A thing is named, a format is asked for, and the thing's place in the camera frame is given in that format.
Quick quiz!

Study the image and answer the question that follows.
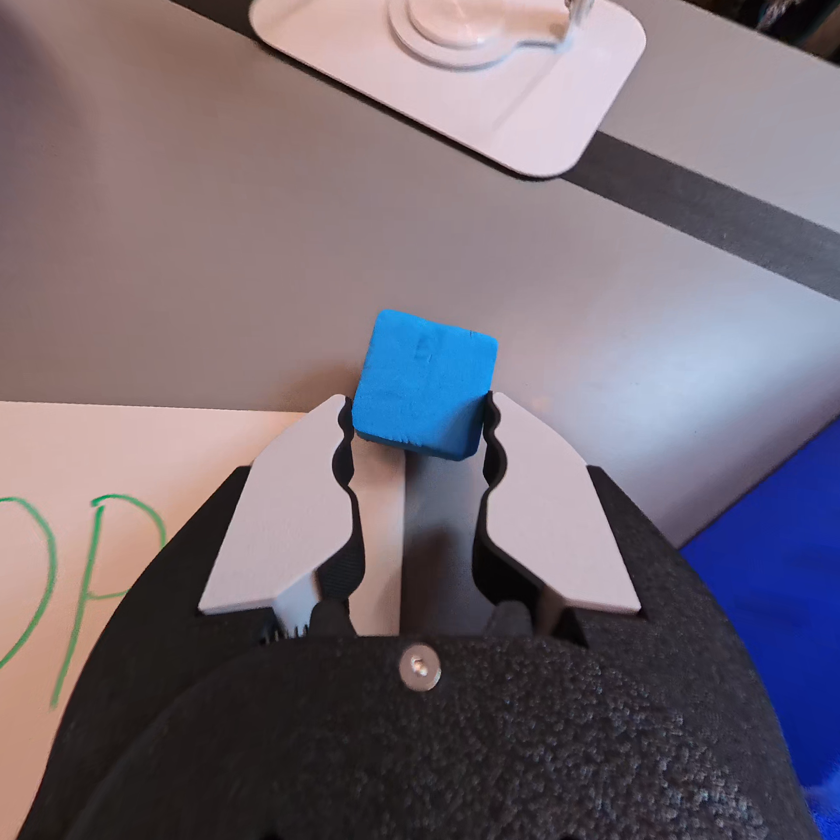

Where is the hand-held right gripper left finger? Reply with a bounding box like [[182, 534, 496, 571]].
[[199, 393, 367, 639]]

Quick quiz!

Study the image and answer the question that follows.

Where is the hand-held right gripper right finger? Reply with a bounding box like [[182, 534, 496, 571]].
[[472, 390, 644, 641]]

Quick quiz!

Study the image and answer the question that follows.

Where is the white whiteboard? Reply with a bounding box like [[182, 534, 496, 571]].
[[0, 399, 410, 804]]

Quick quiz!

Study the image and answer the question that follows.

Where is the blue whiteboard eraser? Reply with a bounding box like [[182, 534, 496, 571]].
[[351, 309, 501, 463]]

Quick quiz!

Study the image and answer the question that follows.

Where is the blue plastic bin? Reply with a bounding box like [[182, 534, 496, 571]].
[[678, 416, 840, 840]]

